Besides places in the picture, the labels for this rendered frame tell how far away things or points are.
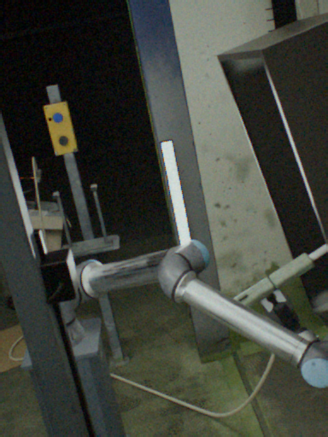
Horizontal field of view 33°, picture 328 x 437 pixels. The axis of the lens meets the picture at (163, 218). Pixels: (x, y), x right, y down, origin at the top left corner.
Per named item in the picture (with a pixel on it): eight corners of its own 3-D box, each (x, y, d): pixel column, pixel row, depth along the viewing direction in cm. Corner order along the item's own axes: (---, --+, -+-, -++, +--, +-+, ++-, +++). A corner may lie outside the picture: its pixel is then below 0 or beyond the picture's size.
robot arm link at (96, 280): (50, 276, 233) (180, 246, 183) (79, 260, 246) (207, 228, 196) (65, 309, 235) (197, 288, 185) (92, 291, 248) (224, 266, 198)
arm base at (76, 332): (37, 357, 217) (30, 335, 215) (43, 334, 236) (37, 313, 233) (84, 346, 218) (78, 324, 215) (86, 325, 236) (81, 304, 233)
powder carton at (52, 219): (14, 240, 471) (16, 195, 463) (64, 242, 483) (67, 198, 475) (13, 258, 421) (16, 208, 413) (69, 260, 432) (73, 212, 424)
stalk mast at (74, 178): (124, 357, 332) (58, 84, 288) (124, 362, 327) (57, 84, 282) (114, 358, 332) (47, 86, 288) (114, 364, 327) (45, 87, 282)
